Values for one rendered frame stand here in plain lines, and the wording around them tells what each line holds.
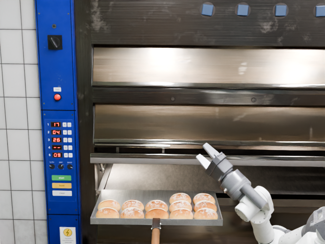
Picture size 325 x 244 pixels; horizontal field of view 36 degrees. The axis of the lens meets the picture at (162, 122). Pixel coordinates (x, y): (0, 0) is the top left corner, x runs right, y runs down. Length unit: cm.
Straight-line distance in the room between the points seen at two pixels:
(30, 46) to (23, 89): 20
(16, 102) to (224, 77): 93
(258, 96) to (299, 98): 18
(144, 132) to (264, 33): 68
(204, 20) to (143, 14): 26
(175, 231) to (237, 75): 80
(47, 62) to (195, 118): 70
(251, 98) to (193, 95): 26
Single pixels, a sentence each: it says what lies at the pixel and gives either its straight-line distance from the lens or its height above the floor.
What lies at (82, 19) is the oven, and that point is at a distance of 222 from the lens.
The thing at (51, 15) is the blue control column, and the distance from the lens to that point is 222.
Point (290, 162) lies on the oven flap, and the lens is 222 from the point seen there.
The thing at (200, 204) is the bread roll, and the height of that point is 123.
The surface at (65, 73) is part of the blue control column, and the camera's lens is 224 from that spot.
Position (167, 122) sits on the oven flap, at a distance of 227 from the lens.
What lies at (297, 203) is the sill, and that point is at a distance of 246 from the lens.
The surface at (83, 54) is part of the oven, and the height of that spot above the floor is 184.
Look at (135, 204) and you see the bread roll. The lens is 220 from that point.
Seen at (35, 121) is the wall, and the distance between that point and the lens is 235.
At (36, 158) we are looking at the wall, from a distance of 240.
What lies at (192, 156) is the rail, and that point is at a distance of 216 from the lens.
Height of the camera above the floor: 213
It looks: 15 degrees down
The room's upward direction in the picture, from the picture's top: 1 degrees clockwise
